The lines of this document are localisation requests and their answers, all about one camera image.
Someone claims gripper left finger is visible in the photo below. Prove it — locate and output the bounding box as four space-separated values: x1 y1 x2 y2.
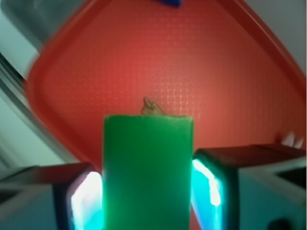
0 163 104 230

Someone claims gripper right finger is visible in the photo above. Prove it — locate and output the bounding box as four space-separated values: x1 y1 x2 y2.
191 144 307 230

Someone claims blue sponge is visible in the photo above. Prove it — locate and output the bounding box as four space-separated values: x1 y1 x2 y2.
160 0 182 8

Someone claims brown wood piece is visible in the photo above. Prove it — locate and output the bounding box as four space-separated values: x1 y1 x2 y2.
142 97 166 115

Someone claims red plastic tray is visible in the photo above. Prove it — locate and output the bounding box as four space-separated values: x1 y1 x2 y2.
25 0 306 167

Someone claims green rectangular block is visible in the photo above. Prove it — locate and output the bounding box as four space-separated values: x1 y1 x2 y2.
103 115 193 230

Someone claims grey plastic sink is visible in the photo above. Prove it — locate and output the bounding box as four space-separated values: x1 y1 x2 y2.
0 0 85 50

